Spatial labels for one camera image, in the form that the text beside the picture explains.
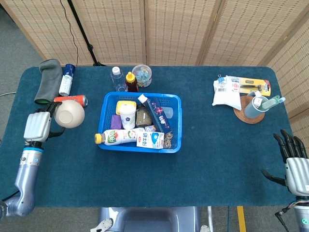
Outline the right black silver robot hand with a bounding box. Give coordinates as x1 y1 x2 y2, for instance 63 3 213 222
261 129 309 197

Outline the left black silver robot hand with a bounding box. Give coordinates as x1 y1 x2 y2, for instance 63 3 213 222
23 101 66 143

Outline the beige bowl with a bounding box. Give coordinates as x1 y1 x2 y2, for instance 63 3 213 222
53 100 85 129

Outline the white green-label bottle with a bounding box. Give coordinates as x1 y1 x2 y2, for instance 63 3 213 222
94 129 145 146

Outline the flower print paper cup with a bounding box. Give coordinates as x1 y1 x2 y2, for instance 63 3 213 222
119 107 137 130

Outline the white blue milk carton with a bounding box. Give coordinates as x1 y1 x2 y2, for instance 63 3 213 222
136 131 165 149

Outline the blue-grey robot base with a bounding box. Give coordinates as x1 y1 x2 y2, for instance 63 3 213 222
90 206 211 232

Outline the grey-blue cup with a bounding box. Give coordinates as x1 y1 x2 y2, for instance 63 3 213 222
244 94 269 119

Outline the translucent plastic cup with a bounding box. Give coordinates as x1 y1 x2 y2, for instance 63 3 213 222
159 106 174 119

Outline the rolled grey towel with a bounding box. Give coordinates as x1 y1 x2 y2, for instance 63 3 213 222
34 58 63 105

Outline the orange soda can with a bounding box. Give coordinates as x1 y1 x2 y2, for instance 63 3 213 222
53 94 88 107

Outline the white blue spray bottle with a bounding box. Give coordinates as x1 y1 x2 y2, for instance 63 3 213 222
58 63 76 97

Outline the blue plastic basket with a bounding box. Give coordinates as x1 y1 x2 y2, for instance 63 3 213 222
98 91 183 154

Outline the clear small teal-cap bottle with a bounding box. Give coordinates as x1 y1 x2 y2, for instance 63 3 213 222
261 95 286 109

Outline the small purple box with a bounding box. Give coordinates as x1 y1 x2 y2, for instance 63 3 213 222
110 115 123 130

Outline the round woven coaster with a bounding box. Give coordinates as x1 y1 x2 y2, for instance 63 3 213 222
233 95 266 124

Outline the small white bottle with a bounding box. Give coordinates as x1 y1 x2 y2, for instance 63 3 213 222
252 94 263 108

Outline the yellow lid container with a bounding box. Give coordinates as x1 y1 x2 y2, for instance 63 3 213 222
116 100 138 115

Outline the clear bottle white cap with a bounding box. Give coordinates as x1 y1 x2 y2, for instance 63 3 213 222
111 66 128 92

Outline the yellow carded razor pack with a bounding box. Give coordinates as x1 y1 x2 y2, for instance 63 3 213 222
238 77 272 96

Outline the black tripod stand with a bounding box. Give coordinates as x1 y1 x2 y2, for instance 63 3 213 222
67 0 107 67

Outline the honey bottle yellow cap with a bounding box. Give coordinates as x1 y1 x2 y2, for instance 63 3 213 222
125 71 140 93

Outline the glass jar of grains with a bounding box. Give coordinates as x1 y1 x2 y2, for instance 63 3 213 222
135 106 153 128

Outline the white pouch bag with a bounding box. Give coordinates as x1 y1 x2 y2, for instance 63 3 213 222
212 79 242 111

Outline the purple tube white cap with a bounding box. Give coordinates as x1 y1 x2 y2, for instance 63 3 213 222
137 93 149 105

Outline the white red print packet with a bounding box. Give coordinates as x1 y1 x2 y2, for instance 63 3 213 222
226 75 242 94

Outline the round clear clip container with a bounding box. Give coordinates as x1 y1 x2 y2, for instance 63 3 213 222
131 64 153 87

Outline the long dark blue box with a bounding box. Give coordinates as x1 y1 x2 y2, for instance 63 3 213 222
144 97 171 133

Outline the dark blue table mat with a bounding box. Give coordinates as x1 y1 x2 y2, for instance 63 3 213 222
0 65 297 208

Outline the sunflower seed packet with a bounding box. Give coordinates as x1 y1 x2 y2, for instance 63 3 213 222
163 130 173 149

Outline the bamboo folding screen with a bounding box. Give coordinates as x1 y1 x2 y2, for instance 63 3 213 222
0 0 309 145

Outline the black hanging cable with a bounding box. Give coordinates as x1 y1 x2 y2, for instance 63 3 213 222
59 0 79 66

